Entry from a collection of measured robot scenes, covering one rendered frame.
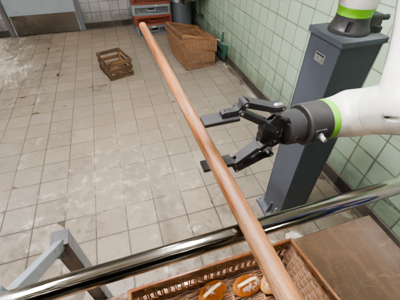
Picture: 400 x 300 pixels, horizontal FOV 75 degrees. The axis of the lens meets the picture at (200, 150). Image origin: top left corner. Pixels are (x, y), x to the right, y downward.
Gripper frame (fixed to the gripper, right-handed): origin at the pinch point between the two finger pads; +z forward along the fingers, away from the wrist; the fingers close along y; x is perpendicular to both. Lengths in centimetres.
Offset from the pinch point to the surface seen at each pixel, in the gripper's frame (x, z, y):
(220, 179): -9.5, 1.5, -0.4
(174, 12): 415, -90, 92
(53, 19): 464, 99, 100
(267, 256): -24.4, 0.5, -0.9
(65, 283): -18.0, 27.3, 2.4
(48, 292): -18.4, 29.5, 2.6
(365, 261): -16, -58, 62
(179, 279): -5, 10, 49
